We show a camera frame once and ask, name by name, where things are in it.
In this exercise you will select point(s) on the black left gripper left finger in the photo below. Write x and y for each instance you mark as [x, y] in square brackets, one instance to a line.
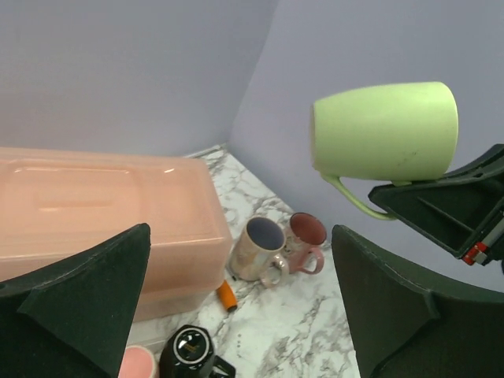
[72, 318]

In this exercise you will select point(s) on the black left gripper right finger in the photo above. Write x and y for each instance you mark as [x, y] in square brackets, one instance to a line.
[408, 321]

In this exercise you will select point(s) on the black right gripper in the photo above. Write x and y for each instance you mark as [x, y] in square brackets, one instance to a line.
[462, 212]

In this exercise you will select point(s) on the light green round mug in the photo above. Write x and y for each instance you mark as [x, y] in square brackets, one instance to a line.
[398, 132]

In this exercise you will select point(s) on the pink ghost pattern mug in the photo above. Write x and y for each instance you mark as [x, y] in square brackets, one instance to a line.
[305, 235]

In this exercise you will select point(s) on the iridescent beige mug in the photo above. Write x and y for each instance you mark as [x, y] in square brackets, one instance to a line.
[257, 254]

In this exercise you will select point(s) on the salmon pink mug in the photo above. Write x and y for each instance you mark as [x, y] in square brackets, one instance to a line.
[138, 362]

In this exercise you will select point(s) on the black mug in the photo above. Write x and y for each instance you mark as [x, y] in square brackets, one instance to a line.
[190, 353]

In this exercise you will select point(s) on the translucent pink plastic toolbox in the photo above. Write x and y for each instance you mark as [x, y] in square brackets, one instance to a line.
[58, 203]

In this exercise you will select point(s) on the orange black screwdriver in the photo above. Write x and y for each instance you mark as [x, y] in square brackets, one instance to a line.
[227, 297]

